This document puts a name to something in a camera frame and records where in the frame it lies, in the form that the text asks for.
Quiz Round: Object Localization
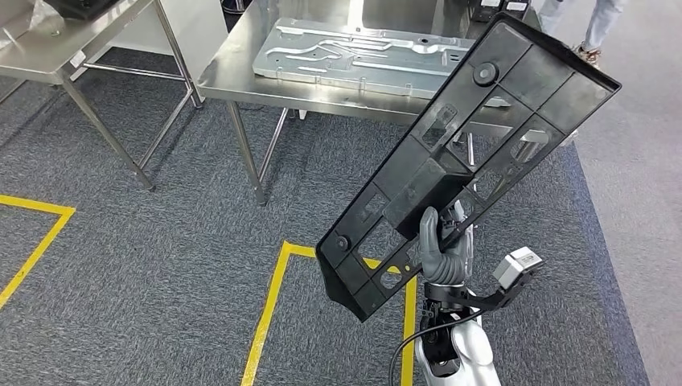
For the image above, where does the stainless steel side table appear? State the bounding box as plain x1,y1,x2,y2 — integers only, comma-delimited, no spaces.
0,0,204,193

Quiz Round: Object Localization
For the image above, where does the stamped grey metal panel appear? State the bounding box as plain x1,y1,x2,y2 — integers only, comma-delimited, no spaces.
252,17,514,109

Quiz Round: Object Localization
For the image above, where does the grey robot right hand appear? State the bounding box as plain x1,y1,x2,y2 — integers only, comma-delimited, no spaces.
417,199,475,269

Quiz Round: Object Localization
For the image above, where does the person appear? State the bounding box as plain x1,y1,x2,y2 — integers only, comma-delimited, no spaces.
536,0,629,69

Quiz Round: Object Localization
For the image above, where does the clear plastic bag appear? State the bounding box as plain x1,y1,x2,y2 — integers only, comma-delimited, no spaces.
0,0,68,52

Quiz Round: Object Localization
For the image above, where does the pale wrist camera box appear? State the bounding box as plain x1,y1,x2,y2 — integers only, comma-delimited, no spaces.
492,246,544,291

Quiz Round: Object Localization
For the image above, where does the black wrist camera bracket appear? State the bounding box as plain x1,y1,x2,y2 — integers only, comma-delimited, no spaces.
425,269,534,314

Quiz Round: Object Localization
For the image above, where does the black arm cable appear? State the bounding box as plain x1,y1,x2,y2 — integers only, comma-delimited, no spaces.
388,309,483,386

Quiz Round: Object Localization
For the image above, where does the white cabinet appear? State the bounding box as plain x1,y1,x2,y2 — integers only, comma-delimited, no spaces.
109,0,230,82

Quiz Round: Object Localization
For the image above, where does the stainless steel workbench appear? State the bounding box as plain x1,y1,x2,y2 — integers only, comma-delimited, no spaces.
195,0,579,207

